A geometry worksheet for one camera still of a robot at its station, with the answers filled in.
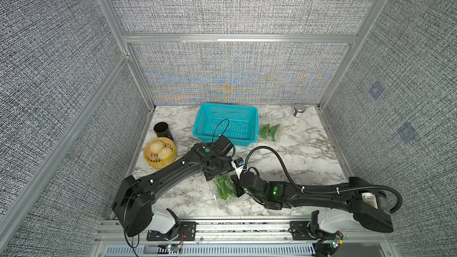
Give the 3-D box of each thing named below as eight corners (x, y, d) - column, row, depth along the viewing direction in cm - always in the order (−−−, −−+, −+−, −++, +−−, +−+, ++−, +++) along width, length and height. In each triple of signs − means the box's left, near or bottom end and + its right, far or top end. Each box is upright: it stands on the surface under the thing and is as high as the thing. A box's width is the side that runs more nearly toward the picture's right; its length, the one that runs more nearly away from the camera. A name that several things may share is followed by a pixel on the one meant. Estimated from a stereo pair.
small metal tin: (293, 117, 114) (295, 113, 111) (290, 107, 119) (292, 103, 116) (305, 117, 114) (307, 113, 111) (301, 107, 119) (303, 103, 116)
